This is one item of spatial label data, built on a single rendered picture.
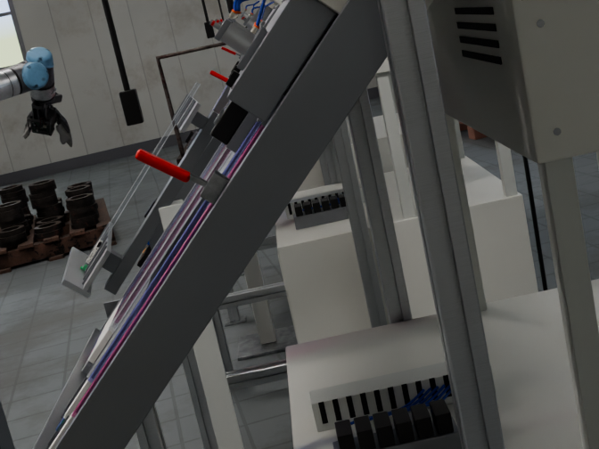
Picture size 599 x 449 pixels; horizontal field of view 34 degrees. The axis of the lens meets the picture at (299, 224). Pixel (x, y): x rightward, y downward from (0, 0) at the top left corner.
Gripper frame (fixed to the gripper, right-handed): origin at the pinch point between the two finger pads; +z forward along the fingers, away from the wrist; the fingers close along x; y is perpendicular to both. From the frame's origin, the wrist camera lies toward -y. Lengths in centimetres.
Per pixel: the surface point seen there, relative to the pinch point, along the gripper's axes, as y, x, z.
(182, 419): 51, 57, 63
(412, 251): 50, 114, -29
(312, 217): 38, 87, -23
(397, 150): 36, 105, -50
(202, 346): 87, 67, -22
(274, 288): 11, 78, 37
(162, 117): -593, -98, 458
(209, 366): 90, 69, -18
